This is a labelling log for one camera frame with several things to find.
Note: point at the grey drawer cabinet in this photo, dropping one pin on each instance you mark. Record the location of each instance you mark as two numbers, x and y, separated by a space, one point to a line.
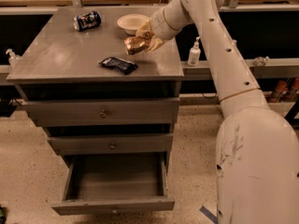
63 64

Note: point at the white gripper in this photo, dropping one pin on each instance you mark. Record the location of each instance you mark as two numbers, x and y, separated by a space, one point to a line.
161 27

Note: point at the grey open bottom drawer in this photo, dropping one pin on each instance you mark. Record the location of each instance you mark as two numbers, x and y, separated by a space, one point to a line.
115 183

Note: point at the white pump bottle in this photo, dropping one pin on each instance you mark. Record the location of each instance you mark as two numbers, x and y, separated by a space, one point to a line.
194 53

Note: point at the small sanitizer bottle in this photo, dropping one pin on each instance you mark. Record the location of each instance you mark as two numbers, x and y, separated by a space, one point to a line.
12 57

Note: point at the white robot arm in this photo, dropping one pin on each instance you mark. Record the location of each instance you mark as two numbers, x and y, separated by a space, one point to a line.
257 150

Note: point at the orange spray bottle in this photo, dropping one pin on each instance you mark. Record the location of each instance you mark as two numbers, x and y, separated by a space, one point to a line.
278 91
292 90

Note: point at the orange soda can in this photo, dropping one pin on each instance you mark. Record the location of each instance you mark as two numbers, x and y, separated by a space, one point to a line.
135 44

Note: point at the dark blue snack bag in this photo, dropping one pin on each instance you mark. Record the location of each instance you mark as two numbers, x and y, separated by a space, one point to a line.
119 65

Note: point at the blue soda can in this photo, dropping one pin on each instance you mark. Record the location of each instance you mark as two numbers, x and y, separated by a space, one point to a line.
87 21

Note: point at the grey top drawer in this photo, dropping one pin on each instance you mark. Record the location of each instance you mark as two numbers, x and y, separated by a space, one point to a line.
102 112

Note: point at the grey middle drawer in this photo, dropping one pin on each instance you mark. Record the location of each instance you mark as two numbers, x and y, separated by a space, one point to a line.
112 143

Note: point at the white bowl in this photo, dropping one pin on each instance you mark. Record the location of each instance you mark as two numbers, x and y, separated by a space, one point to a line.
131 22

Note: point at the crumpled paper wad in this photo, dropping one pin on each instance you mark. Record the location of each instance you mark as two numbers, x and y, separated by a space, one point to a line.
261 61

